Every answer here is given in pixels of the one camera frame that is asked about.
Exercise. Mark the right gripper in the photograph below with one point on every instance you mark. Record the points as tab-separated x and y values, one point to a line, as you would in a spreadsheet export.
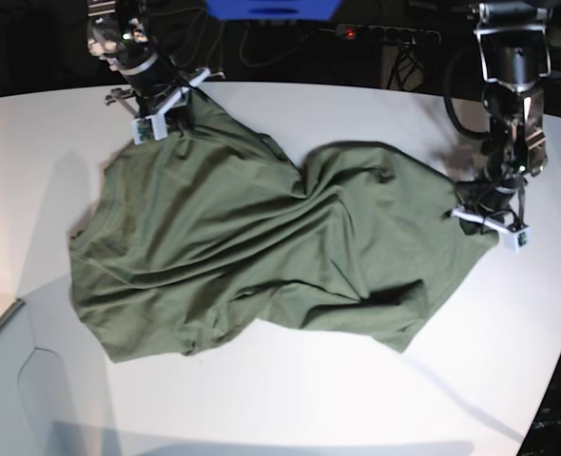
152	80

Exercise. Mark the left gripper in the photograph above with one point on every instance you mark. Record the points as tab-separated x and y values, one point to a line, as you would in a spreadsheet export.
495	198

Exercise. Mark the green t-shirt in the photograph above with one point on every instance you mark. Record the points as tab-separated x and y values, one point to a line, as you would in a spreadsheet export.
196	236

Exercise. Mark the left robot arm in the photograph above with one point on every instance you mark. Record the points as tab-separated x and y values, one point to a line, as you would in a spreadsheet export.
515	59

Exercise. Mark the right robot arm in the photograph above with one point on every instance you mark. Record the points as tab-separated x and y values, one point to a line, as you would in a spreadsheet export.
117	33

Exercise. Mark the blue box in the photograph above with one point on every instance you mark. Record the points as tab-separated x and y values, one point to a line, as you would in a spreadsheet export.
251	10

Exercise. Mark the black power strip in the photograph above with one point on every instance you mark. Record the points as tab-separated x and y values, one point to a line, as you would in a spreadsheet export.
388	35

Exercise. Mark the grey partition panel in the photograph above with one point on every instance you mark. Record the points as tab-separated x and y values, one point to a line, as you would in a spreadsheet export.
33	391

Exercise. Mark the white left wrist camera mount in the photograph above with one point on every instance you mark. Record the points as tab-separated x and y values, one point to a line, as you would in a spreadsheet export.
516	234

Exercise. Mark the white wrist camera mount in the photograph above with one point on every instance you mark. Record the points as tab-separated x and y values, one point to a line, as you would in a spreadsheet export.
516	234
154	116

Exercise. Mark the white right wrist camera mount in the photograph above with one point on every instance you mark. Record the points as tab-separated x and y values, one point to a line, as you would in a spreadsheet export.
154	116

